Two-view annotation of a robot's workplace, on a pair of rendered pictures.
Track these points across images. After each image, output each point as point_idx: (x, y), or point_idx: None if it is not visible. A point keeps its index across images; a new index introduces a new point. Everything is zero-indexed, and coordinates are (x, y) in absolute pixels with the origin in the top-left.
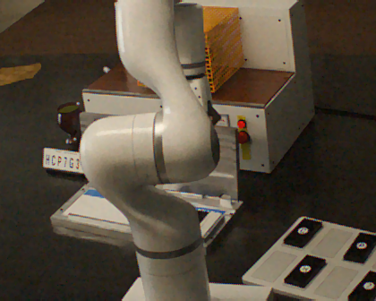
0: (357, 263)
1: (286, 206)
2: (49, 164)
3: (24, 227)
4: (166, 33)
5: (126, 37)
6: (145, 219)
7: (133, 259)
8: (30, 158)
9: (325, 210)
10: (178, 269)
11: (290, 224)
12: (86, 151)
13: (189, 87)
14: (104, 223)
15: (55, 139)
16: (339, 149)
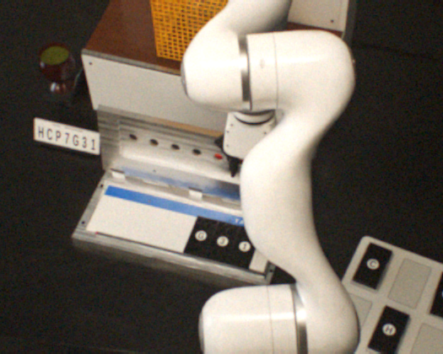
0: None
1: (341, 214)
2: (44, 137)
3: (36, 249)
4: (308, 215)
5: (262, 224)
6: None
7: (186, 299)
8: (8, 117)
9: (389, 224)
10: None
11: (352, 244)
12: (215, 349)
13: (330, 268)
14: (143, 247)
15: (35, 82)
16: (388, 116)
